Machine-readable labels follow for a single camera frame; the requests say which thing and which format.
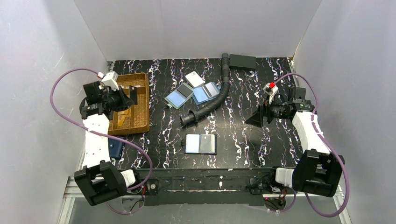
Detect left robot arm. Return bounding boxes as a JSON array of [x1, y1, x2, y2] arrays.
[[74, 81, 159, 206]]

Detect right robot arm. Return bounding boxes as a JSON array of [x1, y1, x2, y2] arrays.
[[262, 84, 345, 197]]

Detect gold cards in tray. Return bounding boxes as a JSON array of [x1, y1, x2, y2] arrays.
[[114, 109, 130, 127]]

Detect white card in tray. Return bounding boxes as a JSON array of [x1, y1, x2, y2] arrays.
[[119, 85, 141, 89]]

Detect green card holder open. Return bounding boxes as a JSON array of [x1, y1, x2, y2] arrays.
[[165, 83, 193, 109]]

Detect blue card holder open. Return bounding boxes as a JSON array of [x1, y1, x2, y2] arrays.
[[192, 82, 221, 105]]

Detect white card case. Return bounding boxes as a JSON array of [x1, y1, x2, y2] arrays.
[[185, 71, 205, 88]]

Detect woven wicker tray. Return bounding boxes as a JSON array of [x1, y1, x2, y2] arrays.
[[108, 73, 150, 136]]

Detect black box at back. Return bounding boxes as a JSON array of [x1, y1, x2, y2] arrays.
[[229, 54, 256, 70]]

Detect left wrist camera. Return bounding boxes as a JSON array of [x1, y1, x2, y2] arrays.
[[97, 71, 119, 91]]

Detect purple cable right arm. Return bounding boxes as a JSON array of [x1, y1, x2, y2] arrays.
[[269, 73, 351, 217]]

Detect black corrugated hose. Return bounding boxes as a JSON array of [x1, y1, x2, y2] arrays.
[[180, 53, 231, 126]]

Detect aluminium frame rail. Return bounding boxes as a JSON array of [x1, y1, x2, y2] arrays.
[[58, 175, 351, 224]]

